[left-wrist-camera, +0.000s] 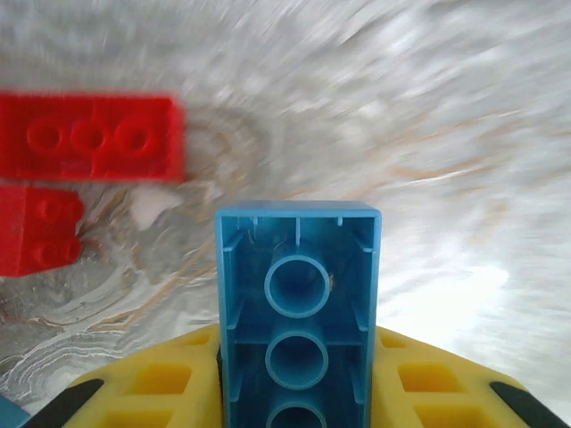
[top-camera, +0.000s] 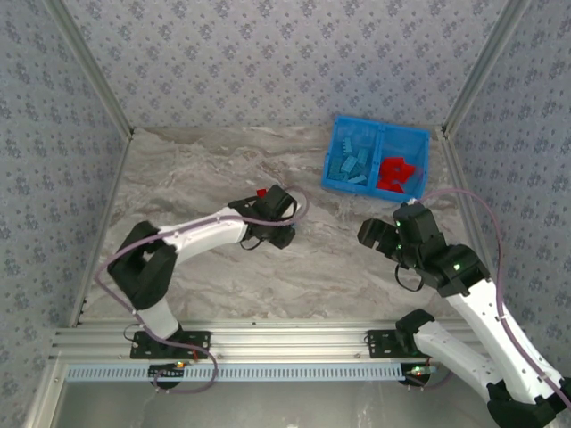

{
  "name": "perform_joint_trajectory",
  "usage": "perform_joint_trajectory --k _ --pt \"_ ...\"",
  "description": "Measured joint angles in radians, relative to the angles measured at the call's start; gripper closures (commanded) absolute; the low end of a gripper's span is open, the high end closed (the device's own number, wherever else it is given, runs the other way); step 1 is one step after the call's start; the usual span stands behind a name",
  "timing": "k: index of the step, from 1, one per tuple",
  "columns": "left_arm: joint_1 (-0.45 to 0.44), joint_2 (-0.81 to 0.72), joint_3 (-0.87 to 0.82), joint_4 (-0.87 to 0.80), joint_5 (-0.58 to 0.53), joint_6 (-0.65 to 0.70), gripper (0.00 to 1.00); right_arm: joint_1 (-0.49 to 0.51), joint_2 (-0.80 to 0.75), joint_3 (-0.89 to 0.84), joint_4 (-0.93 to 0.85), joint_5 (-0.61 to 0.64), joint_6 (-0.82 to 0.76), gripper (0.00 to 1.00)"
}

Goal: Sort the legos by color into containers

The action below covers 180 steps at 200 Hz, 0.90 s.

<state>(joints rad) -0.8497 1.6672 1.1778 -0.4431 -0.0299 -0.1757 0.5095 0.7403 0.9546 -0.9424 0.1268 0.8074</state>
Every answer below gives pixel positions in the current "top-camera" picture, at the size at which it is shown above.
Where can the blue two-compartment plastic bin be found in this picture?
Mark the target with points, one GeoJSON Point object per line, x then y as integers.
{"type": "Point", "coordinates": [401, 142]}

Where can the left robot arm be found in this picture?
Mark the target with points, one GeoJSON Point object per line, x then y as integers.
{"type": "Point", "coordinates": [201, 227]}

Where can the aluminium frame leg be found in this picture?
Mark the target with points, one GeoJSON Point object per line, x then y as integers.
{"type": "Point", "coordinates": [44, 397]}

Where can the small board with light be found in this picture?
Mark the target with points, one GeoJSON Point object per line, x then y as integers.
{"type": "Point", "coordinates": [167, 371]}
{"type": "Point", "coordinates": [417, 373]}

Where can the aluminium frame rail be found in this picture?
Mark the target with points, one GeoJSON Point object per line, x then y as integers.
{"type": "Point", "coordinates": [290, 343]}

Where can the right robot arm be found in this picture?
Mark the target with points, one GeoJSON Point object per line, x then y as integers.
{"type": "Point", "coordinates": [473, 321]}

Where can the small blue lego brick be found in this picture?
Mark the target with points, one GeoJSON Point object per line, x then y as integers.
{"type": "Point", "coordinates": [347, 145]}

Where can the aluminium frame post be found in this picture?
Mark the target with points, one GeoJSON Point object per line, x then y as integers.
{"type": "Point", "coordinates": [482, 67]}
{"type": "Point", "coordinates": [93, 67]}

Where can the aluminium side rail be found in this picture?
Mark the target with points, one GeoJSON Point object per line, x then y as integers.
{"type": "Point", "coordinates": [457, 169]}
{"type": "Point", "coordinates": [107, 200]}

